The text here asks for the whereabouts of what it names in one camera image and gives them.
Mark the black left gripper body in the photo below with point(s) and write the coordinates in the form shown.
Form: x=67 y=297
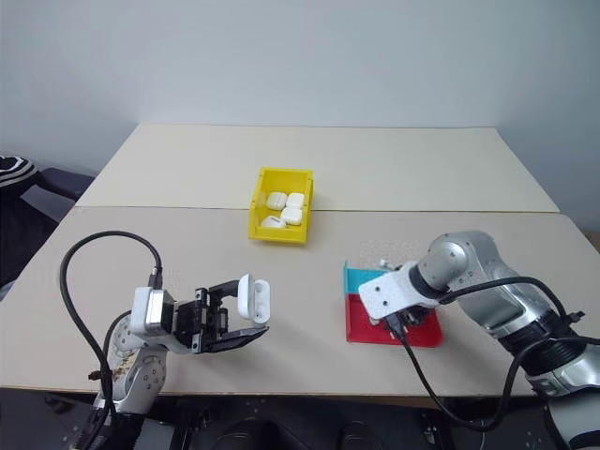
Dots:
x=197 y=321

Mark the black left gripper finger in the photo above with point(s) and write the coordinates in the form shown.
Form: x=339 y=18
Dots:
x=236 y=338
x=227 y=287

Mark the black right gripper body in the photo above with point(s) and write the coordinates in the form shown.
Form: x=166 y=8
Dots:
x=417 y=313

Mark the white earbud case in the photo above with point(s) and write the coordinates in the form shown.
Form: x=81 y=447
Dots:
x=249 y=300
x=272 y=222
x=276 y=200
x=295 y=200
x=291 y=216

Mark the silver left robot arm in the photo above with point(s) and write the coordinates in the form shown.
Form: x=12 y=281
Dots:
x=143 y=372

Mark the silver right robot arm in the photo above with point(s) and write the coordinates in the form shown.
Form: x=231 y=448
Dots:
x=511 y=300

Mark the yellow plastic bin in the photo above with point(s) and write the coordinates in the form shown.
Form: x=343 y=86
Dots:
x=276 y=236

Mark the closed white earbud case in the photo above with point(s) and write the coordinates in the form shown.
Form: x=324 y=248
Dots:
x=272 y=222
x=276 y=200
x=291 y=216
x=295 y=200

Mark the red plastic tray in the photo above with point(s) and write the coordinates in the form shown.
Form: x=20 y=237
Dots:
x=361 y=328

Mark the small white earbud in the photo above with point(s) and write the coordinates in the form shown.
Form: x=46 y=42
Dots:
x=384 y=262

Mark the teal plastic tray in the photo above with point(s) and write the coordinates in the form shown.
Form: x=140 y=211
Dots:
x=354 y=279

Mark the black chair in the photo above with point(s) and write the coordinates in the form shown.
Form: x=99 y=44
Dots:
x=33 y=220

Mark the black white striped garment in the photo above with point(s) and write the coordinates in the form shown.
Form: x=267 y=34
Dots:
x=14 y=169

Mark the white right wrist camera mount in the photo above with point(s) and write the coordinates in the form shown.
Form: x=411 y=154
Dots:
x=389 y=293

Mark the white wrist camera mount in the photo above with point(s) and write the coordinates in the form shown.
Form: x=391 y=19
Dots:
x=150 y=311
x=389 y=293

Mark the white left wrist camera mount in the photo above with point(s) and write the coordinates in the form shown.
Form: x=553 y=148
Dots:
x=150 y=311

